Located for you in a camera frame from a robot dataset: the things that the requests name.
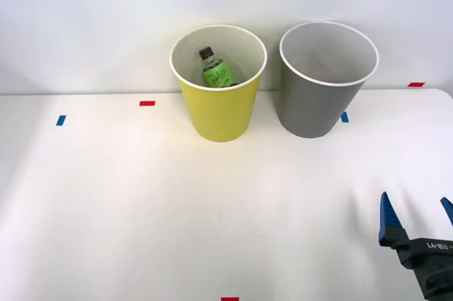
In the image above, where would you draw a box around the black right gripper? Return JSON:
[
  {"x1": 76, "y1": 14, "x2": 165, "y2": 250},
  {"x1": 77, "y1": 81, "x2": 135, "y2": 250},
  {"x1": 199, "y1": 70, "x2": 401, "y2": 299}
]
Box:
[{"x1": 377, "y1": 191, "x2": 453, "y2": 301}]

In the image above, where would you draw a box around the green label plastic bottle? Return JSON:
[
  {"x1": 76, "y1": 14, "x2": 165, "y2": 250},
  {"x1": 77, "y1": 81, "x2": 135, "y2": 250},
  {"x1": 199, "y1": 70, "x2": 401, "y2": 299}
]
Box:
[{"x1": 198, "y1": 47, "x2": 239, "y2": 89}]

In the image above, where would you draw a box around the yellow-green plastic waste bin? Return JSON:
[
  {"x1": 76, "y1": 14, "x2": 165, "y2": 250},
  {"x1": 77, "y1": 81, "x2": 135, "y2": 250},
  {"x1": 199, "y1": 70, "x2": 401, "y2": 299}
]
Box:
[{"x1": 168, "y1": 24, "x2": 268, "y2": 143}]

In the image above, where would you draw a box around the grey plastic waste bin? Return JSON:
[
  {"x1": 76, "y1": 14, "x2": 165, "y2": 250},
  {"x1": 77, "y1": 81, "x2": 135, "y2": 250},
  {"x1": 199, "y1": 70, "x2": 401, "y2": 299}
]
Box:
[{"x1": 278, "y1": 21, "x2": 380, "y2": 139}]

